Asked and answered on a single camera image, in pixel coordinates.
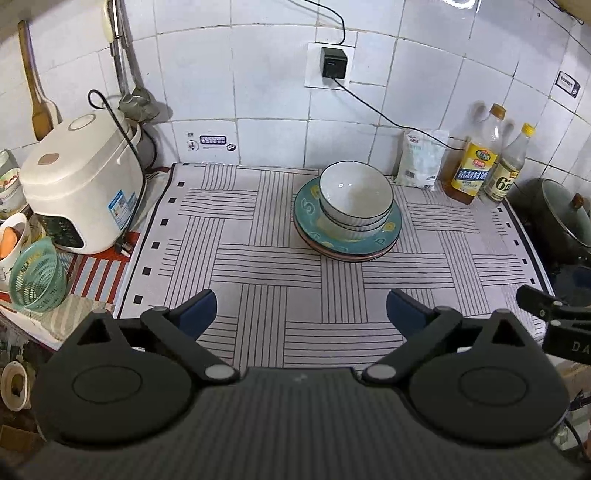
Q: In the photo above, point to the clear vinegar bottle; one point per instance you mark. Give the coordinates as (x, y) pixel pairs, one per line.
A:
(505, 177)

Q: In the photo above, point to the grey striped tablecloth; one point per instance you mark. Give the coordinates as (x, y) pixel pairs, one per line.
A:
(277, 258)

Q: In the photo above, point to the glass pot lid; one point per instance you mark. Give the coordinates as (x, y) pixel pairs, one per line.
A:
(568, 219)

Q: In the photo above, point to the white round object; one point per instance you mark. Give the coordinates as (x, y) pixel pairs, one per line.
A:
(11, 385)

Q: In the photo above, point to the red striped cloth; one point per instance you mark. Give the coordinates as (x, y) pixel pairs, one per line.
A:
(101, 277)

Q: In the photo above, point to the dark cooking pot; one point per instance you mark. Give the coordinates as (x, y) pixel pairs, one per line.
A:
(526, 203)

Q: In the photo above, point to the white patterned mug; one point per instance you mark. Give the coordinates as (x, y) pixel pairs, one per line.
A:
(16, 265)

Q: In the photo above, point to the black-bordered wall sticker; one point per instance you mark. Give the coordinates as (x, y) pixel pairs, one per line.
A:
(568, 84)

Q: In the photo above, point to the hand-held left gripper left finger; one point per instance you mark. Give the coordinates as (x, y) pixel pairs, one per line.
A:
(203, 309)

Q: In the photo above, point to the metal ladle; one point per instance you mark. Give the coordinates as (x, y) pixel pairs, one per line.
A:
(130, 104)

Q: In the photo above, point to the orange carrot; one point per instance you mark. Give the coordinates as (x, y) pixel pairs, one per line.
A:
(9, 242)

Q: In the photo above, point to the small wall label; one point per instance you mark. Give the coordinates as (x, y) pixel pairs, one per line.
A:
(212, 141)

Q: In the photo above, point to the black stove top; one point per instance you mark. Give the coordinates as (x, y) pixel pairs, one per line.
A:
(575, 280)

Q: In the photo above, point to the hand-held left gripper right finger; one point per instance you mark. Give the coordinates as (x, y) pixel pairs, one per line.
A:
(404, 311)

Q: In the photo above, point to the yellow-label oil bottle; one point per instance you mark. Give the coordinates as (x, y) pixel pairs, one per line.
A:
(475, 170)

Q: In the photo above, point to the blue egg-print plate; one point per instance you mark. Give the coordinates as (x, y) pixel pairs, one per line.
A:
(307, 207)

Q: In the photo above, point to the white ribbed bowl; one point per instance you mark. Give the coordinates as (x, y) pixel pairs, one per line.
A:
(351, 233)
(355, 189)

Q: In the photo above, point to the cream hanging utensil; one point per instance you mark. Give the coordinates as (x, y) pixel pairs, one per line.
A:
(108, 21)

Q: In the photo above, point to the cream rice cooker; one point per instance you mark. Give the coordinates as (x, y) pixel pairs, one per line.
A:
(78, 184)

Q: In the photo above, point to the white wall socket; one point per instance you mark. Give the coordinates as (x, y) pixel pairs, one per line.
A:
(314, 69)

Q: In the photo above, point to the white pink-rimmed plate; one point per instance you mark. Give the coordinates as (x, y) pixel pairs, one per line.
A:
(351, 257)

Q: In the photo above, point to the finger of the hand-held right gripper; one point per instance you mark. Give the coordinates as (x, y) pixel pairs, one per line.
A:
(540, 301)

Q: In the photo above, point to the white salt bag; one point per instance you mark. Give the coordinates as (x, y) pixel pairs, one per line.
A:
(420, 159)

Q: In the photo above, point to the green plastic basket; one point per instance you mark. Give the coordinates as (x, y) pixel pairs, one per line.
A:
(37, 277)

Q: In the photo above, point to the beige patterned cloth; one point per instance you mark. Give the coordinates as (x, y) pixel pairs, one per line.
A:
(60, 316)

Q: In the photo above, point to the wooden spatula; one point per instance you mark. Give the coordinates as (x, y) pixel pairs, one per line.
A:
(41, 115)

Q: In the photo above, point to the white printed container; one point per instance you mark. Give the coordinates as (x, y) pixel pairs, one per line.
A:
(8, 182)

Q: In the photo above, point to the black power adapter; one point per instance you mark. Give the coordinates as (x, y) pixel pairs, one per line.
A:
(333, 62)

